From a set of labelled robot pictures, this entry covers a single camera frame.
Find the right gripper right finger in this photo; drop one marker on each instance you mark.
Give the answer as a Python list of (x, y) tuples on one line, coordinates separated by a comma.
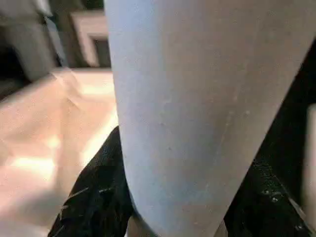
[(266, 209)]

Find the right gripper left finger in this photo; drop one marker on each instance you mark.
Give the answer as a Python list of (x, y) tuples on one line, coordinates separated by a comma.
[(98, 197)]

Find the white plastic table top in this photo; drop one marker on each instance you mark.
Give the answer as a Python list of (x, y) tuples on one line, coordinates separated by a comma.
[(49, 135)]

